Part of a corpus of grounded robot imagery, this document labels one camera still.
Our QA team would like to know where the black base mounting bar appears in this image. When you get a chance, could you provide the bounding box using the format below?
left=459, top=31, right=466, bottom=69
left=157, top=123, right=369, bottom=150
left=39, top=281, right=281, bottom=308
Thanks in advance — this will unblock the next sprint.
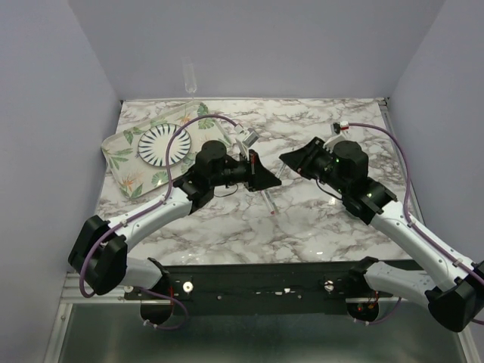
left=124, top=262, right=380, bottom=321

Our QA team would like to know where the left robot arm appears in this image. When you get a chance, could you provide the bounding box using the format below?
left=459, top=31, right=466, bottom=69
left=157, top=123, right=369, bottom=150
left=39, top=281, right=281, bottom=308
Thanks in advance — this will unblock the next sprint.
left=68, top=141, right=281, bottom=299

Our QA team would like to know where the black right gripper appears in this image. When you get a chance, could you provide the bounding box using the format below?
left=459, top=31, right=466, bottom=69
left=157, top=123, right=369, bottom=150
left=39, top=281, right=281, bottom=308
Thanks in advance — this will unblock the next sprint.
left=281, top=135, right=349, bottom=194

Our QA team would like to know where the white pen with dark tip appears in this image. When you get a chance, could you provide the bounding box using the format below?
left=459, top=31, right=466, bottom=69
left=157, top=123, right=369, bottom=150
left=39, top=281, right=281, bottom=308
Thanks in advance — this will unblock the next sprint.
left=275, top=163, right=285, bottom=178

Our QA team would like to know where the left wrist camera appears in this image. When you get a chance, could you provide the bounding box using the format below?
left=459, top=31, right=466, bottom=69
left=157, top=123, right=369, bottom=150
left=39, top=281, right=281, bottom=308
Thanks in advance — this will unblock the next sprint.
left=234, top=124, right=259, bottom=154

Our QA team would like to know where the floral rectangular tray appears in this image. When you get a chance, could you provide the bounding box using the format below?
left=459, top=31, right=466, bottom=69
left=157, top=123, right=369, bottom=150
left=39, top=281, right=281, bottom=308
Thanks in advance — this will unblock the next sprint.
left=101, top=101, right=232, bottom=200

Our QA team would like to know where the white blue striped plate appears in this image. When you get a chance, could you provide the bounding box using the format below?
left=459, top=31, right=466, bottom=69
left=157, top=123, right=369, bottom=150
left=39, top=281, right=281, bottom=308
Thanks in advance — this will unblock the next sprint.
left=138, top=123, right=191, bottom=167

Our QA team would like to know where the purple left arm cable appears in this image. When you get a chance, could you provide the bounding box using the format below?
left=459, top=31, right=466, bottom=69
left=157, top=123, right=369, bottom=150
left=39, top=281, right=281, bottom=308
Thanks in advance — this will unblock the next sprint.
left=78, top=114, right=245, bottom=331

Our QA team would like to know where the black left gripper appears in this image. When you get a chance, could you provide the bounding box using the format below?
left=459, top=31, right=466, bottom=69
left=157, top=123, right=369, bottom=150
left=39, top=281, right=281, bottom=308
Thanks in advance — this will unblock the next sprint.
left=211, top=150, right=282, bottom=193

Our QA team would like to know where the white marker with pink tip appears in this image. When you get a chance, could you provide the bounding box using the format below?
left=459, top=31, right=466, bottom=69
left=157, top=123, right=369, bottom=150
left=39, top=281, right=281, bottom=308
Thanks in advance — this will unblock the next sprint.
left=262, top=191, right=278, bottom=215

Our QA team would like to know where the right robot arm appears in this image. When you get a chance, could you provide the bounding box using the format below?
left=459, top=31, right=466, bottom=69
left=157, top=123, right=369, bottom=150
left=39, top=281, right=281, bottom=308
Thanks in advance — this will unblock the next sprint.
left=279, top=138, right=483, bottom=332

